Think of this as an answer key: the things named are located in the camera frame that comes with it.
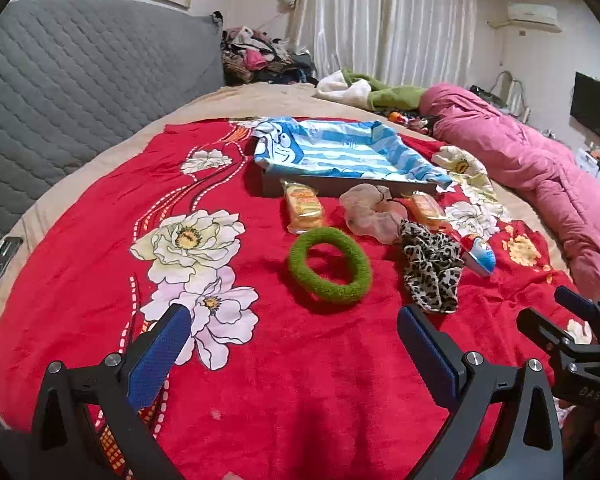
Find grey quilted headboard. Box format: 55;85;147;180
0;0;226;261

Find beige bed sheet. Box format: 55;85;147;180
0;82;581;411

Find green fuzzy scrunchie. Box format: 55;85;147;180
287;226;372;306

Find blue striped cartoon cloth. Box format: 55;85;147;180
252;116;453;191

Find yellow rice cracker packet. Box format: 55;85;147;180
280;178;327;235

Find black television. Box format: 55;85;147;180
570;71;600;151

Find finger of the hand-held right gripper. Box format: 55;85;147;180
554;286;600;333
516;306;600;361

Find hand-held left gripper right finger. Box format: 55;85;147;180
397;304;566;480

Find white curtain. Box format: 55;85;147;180
285;0;481;91

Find small colourful toys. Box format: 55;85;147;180
387;110;433;133

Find orange rice cracker packet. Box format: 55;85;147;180
405;191;453;233

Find white air conditioner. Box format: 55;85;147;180
507;2;563;33

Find metal chair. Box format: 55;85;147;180
490;70;531;121

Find red blue toy figure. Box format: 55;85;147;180
462;234;496;277

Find green and white garment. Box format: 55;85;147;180
314;70;428;111

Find sheer beige scrunchie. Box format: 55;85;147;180
339;184;416;246

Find leopard print scrunchie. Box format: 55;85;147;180
399;220;465;313

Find pile of clothes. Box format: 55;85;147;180
221;26;318;86

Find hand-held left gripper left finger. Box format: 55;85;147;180
30;302;193;480

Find red floral blanket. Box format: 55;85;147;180
0;117;596;480

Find pink quilt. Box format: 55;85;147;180
420;84;600;311

